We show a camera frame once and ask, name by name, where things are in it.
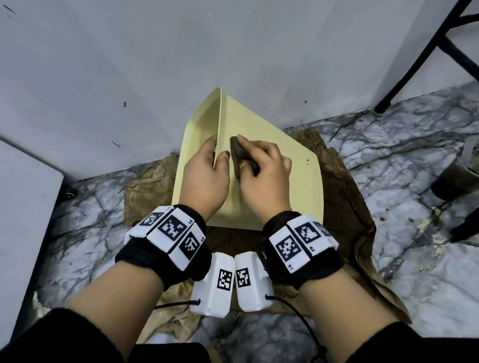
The person's right hand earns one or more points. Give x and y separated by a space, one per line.
267 190

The person's left hand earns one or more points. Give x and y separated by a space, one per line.
202 181

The pale yellow plastic bin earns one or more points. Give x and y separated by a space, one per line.
298 173

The brown rag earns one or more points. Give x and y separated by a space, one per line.
237 153

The person's right forearm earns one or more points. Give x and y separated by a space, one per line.
344 313

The stained brown floor cloth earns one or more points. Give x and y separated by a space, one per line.
343 206

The black right wristband with markers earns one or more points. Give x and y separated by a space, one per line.
314 269

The black wristband with markers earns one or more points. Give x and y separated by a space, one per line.
314 269
147 258

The black left wristband with markers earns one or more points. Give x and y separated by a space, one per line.
147 258

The black caster wheel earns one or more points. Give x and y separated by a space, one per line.
70 193

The white panel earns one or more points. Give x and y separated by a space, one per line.
19 228

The clear plastic cup with dirt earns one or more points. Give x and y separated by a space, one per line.
457 181

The black metal chair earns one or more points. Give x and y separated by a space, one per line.
428 48

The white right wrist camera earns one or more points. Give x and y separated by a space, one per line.
250 297

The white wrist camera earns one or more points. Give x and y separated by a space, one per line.
250 297
211 299

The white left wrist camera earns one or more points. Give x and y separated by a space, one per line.
211 299

